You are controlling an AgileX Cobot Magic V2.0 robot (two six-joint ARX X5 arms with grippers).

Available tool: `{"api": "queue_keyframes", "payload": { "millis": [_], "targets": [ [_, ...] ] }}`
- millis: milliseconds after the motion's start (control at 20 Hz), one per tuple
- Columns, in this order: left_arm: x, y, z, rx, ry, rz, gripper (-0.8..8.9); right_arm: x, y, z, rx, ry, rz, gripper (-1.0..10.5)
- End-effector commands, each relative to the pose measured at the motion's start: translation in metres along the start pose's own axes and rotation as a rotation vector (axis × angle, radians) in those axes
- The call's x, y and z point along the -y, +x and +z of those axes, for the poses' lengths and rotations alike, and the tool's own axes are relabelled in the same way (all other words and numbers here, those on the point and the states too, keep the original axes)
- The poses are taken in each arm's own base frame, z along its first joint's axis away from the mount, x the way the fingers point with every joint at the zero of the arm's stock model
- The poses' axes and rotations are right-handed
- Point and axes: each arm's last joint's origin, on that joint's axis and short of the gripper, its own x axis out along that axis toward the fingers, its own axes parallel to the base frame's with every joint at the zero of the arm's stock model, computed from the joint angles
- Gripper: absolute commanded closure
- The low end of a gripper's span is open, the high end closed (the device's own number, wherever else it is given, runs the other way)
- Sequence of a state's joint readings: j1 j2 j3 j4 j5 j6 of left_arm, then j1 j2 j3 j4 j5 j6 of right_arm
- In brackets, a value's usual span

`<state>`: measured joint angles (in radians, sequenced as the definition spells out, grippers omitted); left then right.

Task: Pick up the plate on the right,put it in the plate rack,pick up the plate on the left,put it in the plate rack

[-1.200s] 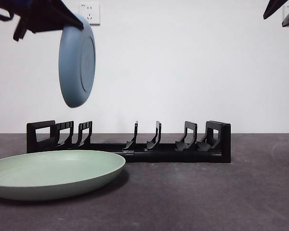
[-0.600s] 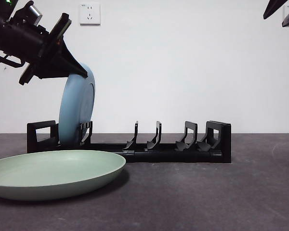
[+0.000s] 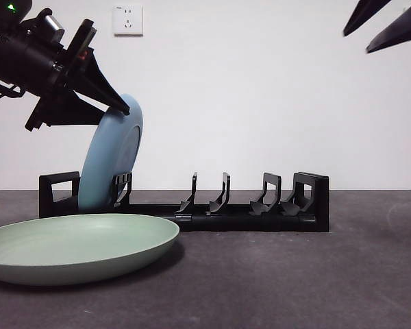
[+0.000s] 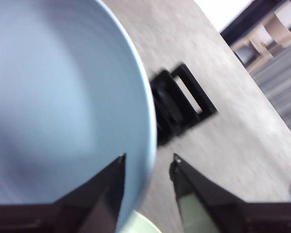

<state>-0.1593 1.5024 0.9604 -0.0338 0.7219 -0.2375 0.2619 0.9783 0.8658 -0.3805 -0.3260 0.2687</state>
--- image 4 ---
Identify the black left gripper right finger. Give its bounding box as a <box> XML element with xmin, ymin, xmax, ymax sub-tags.
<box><xmin>169</xmin><ymin>152</ymin><xmax>291</xmax><ymax>233</ymax></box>

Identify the light blue plate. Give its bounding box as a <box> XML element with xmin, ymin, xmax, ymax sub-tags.
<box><xmin>0</xmin><ymin>0</ymin><xmax>158</xmax><ymax>231</ymax></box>

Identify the black plastic plate rack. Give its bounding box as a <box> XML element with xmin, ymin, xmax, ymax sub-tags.
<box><xmin>149</xmin><ymin>62</ymin><xmax>219</xmax><ymax>146</ymax></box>

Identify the pale green plate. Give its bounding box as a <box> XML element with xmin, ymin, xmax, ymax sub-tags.
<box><xmin>129</xmin><ymin>210</ymin><xmax>167</xmax><ymax>233</ymax></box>

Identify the beige wooden chair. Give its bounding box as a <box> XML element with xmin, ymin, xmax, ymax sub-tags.
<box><xmin>232</xmin><ymin>11</ymin><xmax>291</xmax><ymax>64</ymax></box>

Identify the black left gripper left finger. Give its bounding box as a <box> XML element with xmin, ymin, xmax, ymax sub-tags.
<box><xmin>0</xmin><ymin>152</ymin><xmax>127</xmax><ymax>233</ymax></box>

